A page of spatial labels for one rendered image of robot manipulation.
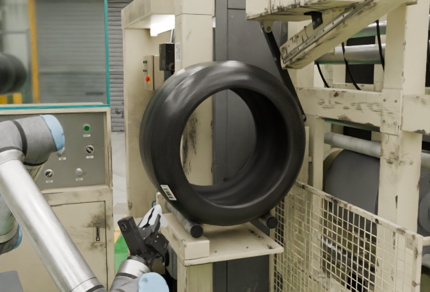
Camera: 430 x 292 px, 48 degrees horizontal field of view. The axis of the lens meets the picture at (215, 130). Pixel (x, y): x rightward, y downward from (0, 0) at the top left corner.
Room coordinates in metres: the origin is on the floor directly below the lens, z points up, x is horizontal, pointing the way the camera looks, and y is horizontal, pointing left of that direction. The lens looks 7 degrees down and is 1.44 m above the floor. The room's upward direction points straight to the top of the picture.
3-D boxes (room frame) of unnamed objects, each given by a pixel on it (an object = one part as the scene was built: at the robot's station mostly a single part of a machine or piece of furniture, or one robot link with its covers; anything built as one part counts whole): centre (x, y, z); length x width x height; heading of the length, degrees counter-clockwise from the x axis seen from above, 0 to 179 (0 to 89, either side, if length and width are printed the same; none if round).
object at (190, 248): (1.71, 0.12, 0.84); 0.36 x 0.09 x 0.06; 19
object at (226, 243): (1.76, -0.01, 0.80); 0.37 x 0.36 x 0.02; 109
